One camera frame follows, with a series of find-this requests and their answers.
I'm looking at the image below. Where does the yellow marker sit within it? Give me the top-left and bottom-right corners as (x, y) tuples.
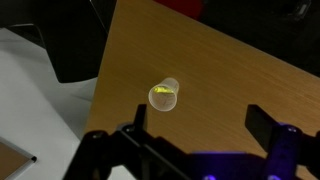
(152, 85), (174, 95)

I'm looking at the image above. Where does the red floor mat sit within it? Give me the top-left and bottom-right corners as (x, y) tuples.
(154, 0), (204, 21)

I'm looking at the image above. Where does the black office chair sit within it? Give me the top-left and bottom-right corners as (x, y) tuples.
(43, 0), (118, 84)

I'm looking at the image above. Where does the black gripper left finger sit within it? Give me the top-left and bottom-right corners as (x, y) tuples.
(64, 103), (193, 180)

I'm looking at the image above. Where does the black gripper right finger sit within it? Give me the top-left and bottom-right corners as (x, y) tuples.
(244, 103), (320, 180)

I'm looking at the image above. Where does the clear plastic cup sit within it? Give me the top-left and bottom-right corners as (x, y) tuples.
(147, 77), (180, 113)

